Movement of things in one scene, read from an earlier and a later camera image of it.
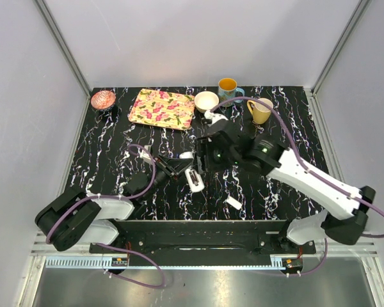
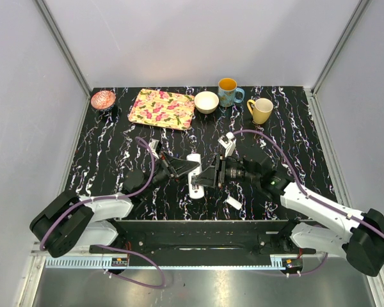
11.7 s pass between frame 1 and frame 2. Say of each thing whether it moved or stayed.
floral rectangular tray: stayed
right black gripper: moved
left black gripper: stayed
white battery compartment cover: stayed
